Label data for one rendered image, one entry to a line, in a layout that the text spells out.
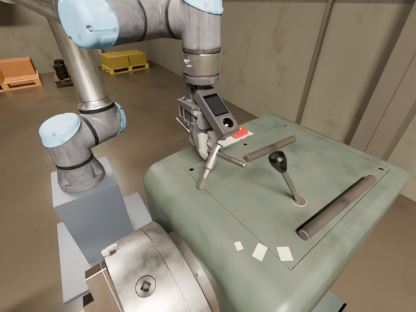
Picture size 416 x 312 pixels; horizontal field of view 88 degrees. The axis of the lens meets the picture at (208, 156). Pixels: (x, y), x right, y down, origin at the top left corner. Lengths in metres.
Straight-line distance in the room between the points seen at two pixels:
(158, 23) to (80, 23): 0.14
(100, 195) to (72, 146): 0.19
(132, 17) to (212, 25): 0.13
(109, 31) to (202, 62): 0.16
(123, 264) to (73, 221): 0.46
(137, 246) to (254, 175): 0.32
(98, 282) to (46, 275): 1.64
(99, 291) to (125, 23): 0.48
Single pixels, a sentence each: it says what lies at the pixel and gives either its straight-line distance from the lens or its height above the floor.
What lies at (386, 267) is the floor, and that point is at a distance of 2.26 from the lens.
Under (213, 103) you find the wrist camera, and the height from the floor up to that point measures 1.46.
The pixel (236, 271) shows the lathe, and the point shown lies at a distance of 0.43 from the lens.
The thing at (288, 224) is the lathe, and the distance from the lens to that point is 0.49.
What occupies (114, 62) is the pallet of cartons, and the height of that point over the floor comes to 0.29.
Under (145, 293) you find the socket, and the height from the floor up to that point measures 1.23.
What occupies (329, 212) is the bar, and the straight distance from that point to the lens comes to 0.52.
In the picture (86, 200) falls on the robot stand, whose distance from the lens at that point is 0.85.
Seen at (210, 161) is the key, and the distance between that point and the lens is 0.51.
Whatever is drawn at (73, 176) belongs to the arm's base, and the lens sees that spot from 0.84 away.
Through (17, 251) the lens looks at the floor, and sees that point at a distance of 2.43.
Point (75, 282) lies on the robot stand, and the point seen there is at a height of 0.75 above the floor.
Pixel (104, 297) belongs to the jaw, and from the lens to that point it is 0.54.
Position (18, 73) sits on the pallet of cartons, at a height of 0.22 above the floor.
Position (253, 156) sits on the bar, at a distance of 0.62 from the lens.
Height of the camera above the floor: 1.63
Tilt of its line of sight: 36 degrees down
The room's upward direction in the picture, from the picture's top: straight up
